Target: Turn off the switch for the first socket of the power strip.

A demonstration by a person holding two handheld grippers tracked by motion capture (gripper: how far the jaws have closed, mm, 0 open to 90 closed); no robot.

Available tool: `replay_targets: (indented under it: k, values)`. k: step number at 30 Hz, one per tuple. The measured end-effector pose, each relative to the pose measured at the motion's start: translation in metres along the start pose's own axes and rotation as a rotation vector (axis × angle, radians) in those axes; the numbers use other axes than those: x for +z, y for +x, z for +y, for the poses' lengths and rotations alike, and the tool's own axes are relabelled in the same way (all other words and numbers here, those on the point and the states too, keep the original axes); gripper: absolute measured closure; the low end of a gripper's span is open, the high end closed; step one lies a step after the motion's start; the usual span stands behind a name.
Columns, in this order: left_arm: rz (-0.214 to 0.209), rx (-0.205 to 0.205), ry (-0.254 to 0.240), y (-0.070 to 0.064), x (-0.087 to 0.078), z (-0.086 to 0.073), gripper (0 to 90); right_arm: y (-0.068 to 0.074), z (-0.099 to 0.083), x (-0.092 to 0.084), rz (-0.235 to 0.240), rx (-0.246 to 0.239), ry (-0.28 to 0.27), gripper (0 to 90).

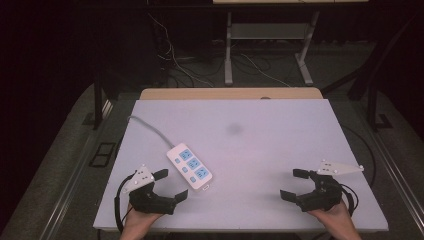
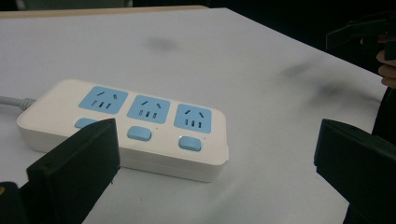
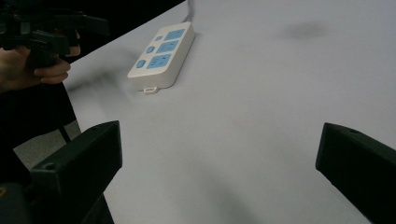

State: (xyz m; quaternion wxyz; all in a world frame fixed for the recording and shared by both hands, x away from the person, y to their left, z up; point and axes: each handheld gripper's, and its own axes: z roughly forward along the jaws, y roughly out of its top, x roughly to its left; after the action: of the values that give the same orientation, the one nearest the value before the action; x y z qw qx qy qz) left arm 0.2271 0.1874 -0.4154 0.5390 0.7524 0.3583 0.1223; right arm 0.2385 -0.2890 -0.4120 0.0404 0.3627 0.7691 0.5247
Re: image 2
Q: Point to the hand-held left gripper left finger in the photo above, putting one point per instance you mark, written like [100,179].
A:
[74,168]

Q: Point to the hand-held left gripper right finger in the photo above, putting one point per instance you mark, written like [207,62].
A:
[358,161]

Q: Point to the white power strip blue sockets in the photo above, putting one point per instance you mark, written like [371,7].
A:
[155,137]

